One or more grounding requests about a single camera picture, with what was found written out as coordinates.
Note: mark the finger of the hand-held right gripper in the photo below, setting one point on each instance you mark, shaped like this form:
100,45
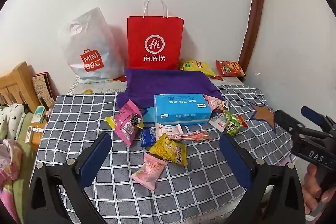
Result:
312,115
286,120

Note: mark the red paper bag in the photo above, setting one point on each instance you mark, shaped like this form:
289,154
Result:
155,29

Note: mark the grey checked tablecloth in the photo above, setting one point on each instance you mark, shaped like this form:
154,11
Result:
78,121

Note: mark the green snack packet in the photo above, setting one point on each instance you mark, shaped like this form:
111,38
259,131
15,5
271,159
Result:
232,124

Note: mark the dark blue small packet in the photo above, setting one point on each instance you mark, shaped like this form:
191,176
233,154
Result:
148,137

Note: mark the pale pink snack packet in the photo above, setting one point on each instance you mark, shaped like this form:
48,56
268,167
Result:
168,129

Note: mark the orange chips bag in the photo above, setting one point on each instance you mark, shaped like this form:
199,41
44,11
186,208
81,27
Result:
231,67

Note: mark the light blue tissue pack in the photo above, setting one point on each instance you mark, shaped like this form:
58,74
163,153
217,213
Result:
149,115

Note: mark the pink plastic bag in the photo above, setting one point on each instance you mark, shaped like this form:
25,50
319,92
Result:
10,161

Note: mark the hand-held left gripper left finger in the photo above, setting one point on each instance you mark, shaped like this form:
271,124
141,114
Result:
95,158

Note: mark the long red snack packet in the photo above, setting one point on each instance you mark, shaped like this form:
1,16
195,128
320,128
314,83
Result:
194,136

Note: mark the white floral cloth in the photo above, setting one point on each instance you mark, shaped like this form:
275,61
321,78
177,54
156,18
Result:
11,119

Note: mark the person's right hand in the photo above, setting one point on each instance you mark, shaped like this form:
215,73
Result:
311,187

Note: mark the white red snack packet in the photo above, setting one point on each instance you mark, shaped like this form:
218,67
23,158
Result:
218,122

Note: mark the yellow snack packet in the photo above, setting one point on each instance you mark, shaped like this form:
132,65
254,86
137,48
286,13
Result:
168,150

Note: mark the yellow chips bag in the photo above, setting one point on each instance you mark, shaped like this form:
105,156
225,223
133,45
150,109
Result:
197,66

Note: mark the patterned notebook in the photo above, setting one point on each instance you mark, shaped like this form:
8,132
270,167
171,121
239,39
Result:
42,87

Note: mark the teal small box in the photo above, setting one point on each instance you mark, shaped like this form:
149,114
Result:
39,113

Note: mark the brown wooden door frame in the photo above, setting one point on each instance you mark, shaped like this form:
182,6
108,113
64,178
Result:
258,3

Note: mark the white remote control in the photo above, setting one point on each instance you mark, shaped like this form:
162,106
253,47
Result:
29,134

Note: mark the large pink snack packet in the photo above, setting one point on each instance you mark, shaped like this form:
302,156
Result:
126,121

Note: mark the pink peach candy packet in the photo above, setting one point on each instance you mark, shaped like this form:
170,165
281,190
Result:
148,171

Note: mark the green blanket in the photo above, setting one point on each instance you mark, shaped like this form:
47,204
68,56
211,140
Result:
23,158

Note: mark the white plastic shopping bag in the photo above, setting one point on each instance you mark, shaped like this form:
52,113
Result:
89,37

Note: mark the wooden headboard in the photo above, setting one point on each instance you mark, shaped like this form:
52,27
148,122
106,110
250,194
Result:
15,79

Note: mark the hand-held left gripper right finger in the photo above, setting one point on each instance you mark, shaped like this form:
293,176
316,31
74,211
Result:
236,161

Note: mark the purple cloth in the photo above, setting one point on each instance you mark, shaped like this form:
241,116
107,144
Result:
162,82

